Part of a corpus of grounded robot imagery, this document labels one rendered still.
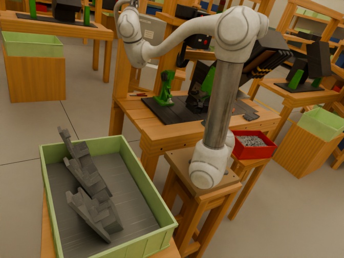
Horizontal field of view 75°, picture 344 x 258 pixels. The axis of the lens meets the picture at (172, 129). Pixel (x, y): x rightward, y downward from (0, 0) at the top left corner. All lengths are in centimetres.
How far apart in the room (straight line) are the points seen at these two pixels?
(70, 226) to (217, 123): 72
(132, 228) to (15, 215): 132
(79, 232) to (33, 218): 115
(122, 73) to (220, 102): 106
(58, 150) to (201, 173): 71
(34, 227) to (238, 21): 191
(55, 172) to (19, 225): 96
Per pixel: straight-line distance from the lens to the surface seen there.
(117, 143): 133
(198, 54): 226
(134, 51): 125
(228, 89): 89
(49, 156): 128
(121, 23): 119
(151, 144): 144
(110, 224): 97
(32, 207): 223
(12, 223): 217
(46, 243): 109
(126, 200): 113
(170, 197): 155
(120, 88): 186
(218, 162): 101
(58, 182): 120
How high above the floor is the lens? 172
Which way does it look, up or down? 31 degrees down
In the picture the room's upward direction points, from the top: 15 degrees clockwise
